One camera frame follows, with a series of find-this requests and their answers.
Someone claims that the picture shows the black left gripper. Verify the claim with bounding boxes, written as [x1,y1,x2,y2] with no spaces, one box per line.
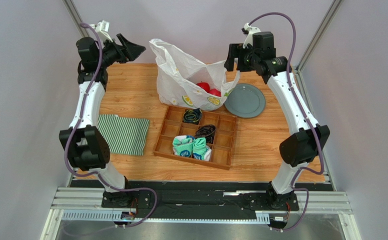
[97,34,146,69]

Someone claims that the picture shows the red pomegranate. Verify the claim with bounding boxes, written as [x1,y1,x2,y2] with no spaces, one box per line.
[208,88,221,97]

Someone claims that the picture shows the red apple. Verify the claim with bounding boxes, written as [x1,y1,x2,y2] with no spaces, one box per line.
[196,82,210,93]

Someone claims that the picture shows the white plastic bag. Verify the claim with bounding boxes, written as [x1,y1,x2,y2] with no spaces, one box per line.
[149,38,240,111]

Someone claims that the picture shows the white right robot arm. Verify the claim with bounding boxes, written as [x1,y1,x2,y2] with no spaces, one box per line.
[224,28,330,195]

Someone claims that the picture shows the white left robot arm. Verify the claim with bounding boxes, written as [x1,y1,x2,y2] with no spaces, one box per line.
[59,34,146,195]

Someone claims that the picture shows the grey plate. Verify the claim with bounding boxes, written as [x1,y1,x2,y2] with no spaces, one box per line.
[224,83,266,119]

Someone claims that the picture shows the green striped cloth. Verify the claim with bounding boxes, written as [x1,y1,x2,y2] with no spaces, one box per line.
[98,114,150,156]

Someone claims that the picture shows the wooden divided tray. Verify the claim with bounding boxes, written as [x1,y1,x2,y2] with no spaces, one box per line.
[154,105,237,170]

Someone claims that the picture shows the left teal rolled sock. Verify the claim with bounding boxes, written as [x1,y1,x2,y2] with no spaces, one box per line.
[172,135,195,158]

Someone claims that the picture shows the teal rolled sock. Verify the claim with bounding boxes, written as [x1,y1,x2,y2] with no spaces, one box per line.
[172,135,195,158]
[192,137,212,162]

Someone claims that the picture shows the right teal rolled sock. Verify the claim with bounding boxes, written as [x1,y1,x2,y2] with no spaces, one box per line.
[192,137,212,162]

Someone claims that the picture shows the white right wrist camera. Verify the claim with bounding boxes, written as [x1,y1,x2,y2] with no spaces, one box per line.
[242,22,261,49]

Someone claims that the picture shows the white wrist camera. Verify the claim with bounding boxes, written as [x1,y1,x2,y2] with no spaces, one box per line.
[90,20,114,42]
[242,22,261,49]

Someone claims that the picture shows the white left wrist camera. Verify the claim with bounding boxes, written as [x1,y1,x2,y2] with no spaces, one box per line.
[90,20,114,42]

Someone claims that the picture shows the blue yellow rolled cable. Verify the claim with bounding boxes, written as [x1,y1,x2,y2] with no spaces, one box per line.
[182,108,203,124]

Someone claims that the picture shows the black rolled cable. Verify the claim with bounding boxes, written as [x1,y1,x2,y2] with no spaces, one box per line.
[194,124,216,145]

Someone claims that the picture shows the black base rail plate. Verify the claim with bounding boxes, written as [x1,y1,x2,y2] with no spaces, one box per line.
[70,179,334,221]

